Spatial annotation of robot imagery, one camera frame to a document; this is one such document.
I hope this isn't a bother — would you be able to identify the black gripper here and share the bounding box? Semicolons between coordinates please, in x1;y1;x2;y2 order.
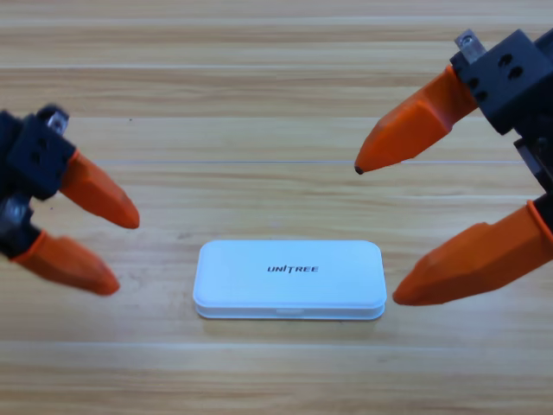
353;29;553;307
0;103;141;297

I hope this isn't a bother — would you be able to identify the white Unitree pencil case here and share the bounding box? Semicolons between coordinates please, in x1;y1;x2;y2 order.
192;239;387;321

